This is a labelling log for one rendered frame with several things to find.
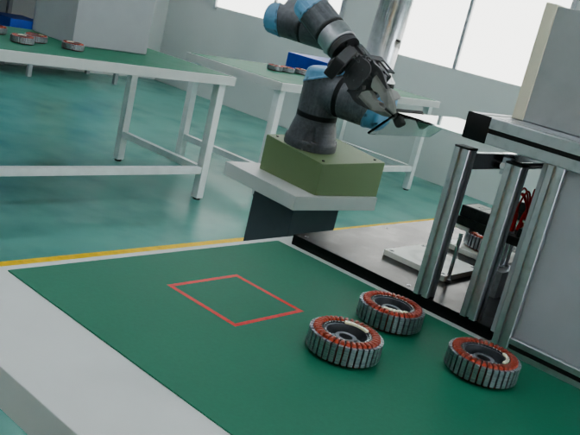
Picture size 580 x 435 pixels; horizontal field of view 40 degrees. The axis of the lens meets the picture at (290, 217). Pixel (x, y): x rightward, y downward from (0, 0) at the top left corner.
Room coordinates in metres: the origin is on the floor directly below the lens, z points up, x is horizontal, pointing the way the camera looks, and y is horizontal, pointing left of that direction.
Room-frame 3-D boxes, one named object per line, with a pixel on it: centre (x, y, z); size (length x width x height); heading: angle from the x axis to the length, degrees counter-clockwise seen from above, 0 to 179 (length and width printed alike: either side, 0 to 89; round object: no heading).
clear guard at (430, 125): (1.59, -0.31, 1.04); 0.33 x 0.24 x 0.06; 52
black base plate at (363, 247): (1.69, -0.40, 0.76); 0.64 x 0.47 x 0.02; 142
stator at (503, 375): (1.14, -0.34, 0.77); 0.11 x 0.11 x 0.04
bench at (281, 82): (5.89, 0.00, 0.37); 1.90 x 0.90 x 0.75; 142
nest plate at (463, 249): (1.79, -0.46, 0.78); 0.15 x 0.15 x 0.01; 52
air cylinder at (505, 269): (1.51, -0.42, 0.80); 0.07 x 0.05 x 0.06; 142
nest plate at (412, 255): (1.60, -0.31, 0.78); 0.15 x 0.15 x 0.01; 52
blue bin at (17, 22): (7.57, 2.95, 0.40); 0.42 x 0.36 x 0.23; 52
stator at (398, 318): (1.26, -0.20, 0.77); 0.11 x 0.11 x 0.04
